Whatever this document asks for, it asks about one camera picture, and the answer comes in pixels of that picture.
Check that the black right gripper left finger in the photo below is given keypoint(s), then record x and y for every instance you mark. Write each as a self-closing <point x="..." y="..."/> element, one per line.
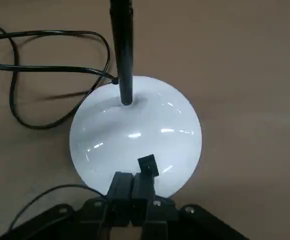
<point x="121" y="187"/>

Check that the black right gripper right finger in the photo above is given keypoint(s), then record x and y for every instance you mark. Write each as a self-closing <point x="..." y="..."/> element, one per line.
<point x="145" y="195"/>

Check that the black lamp switch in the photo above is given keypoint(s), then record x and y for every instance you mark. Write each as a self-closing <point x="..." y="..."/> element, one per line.
<point x="148" y="163"/>

